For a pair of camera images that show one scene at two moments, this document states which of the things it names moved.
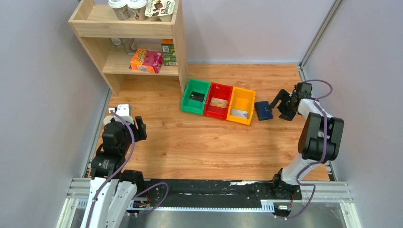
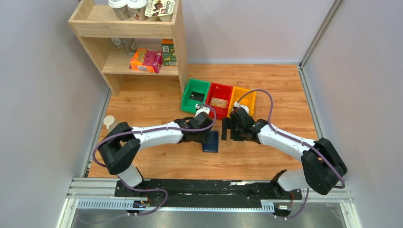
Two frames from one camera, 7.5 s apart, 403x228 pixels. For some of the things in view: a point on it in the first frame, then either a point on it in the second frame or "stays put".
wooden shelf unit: x=132 y=47 stays put
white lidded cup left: x=120 y=8 stays put
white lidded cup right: x=139 y=8 stays put
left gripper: x=140 y=133 to x=205 y=138
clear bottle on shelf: x=126 y=43 stays put
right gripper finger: x=283 y=94 to x=226 y=124
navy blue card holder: x=263 y=111 to x=212 y=146
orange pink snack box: x=147 y=60 stays put
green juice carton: x=168 y=50 stays put
